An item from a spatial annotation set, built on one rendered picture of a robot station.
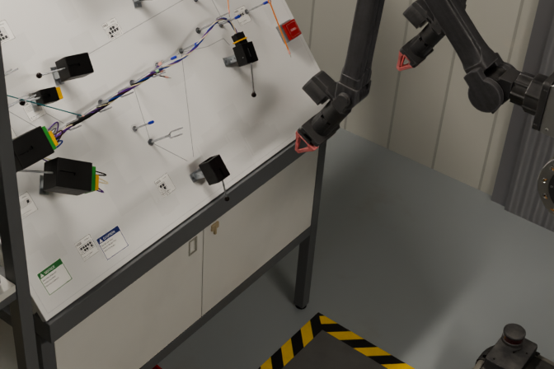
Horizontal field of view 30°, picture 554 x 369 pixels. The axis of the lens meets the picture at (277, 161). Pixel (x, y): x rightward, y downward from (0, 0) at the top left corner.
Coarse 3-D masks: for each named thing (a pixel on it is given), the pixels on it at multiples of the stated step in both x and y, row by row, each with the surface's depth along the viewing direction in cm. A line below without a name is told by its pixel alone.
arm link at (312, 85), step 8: (320, 72) 253; (312, 80) 253; (320, 80) 252; (328, 80) 253; (304, 88) 254; (312, 88) 253; (320, 88) 253; (328, 88) 251; (312, 96) 254; (320, 96) 253; (336, 96) 248; (344, 96) 245; (336, 104) 248; (344, 104) 247
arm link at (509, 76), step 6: (486, 72) 223; (492, 72) 222; (498, 72) 222; (504, 72) 223; (510, 72) 221; (516, 72) 221; (492, 78) 220; (498, 78) 220; (504, 78) 219; (510, 78) 219; (516, 78) 219; (504, 84) 219; (510, 84) 218; (504, 90) 220; (510, 90) 219; (504, 96) 220; (504, 102) 221; (498, 108) 224
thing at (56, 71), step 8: (72, 56) 243; (80, 56) 244; (88, 56) 246; (56, 64) 244; (64, 64) 242; (72, 64) 242; (80, 64) 244; (88, 64) 245; (48, 72) 241; (56, 72) 250; (64, 72) 243; (72, 72) 242; (80, 72) 243; (88, 72) 245; (56, 80) 251; (64, 80) 244
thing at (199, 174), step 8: (208, 160) 269; (216, 160) 266; (200, 168) 267; (208, 168) 265; (216, 168) 266; (224, 168) 267; (192, 176) 272; (200, 176) 271; (208, 176) 267; (216, 176) 265; (224, 176) 267; (224, 192) 269
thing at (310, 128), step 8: (320, 112) 257; (312, 120) 260; (320, 120) 257; (304, 128) 258; (312, 128) 259; (320, 128) 258; (328, 128) 257; (336, 128) 263; (312, 136) 258; (320, 136) 259; (328, 136) 261
